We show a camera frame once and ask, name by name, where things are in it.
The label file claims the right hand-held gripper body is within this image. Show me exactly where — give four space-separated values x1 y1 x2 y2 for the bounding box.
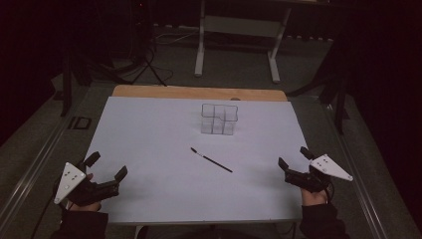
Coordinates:
284 153 354 194

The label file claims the white metal table frame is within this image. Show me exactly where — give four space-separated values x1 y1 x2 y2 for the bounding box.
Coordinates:
193 0 293 85

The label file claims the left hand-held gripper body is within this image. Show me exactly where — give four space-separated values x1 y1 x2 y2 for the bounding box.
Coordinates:
53 160 120 207

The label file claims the black metal stand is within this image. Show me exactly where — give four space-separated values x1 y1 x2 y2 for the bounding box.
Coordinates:
287 49 351 135
59 39 94 118

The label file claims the white cable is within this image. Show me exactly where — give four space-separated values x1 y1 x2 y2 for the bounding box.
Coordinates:
153 31 200 47

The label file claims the black tripod stand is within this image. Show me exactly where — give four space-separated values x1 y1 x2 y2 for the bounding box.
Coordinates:
108 0 168 88

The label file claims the white power strip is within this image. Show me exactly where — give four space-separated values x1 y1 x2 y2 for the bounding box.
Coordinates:
177 24 201 33

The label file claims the person's right hand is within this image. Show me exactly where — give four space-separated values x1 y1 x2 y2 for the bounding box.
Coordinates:
301 187 328 207

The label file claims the black floor socket box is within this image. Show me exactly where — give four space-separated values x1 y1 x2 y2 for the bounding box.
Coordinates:
68 116 93 130

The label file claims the clear acrylic organizer box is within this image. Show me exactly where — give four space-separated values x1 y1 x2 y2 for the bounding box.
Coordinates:
200 103 240 136

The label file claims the black makeup brush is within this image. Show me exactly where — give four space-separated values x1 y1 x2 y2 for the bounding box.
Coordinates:
190 146 234 174

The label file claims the black cable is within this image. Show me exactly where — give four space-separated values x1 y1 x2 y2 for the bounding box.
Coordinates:
29 195 64 239

